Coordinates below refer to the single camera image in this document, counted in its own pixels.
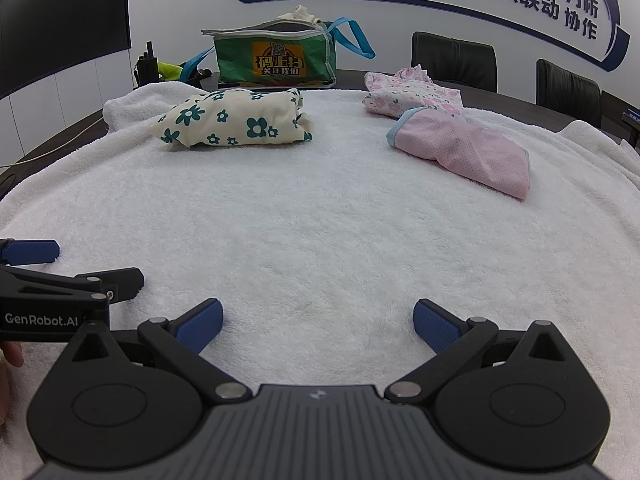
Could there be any black wall screen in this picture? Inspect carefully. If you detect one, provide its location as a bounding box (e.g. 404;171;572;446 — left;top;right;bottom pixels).
0;0;132;101

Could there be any black office chair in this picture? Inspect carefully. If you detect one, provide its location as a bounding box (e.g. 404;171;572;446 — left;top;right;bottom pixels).
411;31;498;92
536;58;602;128

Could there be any cream garment with green flowers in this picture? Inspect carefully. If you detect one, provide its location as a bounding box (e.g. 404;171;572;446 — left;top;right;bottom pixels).
151;87;313;150

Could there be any cream cloth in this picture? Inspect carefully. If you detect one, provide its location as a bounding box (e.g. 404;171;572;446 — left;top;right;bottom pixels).
280;5;326;26

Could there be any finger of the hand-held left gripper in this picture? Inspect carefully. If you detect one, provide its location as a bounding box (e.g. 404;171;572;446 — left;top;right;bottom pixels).
0;240;61;266
75;267;146;303

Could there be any green bag with blue straps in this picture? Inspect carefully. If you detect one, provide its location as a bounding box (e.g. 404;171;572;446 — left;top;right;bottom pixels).
201;17;376;90

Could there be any white terry towel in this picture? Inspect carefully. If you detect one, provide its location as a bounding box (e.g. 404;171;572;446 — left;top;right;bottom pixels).
0;82;640;463

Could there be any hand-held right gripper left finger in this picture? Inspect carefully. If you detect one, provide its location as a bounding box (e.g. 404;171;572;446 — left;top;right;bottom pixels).
60;298;251;403

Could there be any person's left hand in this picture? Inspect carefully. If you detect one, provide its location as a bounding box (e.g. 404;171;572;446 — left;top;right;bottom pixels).
0;344;24;426

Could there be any pink dotted garment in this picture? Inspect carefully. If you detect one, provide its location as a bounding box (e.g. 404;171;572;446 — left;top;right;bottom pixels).
386;107;531;201

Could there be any black desktop device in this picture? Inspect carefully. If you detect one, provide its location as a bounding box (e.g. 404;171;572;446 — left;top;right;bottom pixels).
621;110;640;148

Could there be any pink floral garment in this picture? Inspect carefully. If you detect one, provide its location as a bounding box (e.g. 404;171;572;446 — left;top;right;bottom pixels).
362;65;463;121

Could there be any black pouch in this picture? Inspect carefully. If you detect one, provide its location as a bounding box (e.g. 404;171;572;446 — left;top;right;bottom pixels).
182;67;219;86

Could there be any white cable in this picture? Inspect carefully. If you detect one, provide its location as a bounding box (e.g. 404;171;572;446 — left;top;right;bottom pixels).
0;110;108;168

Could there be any black handheld radio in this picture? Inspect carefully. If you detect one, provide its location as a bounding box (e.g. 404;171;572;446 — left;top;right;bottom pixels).
135;41;161;86

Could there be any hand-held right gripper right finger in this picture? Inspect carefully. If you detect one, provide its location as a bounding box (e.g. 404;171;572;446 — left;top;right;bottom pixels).
386;298;576;405

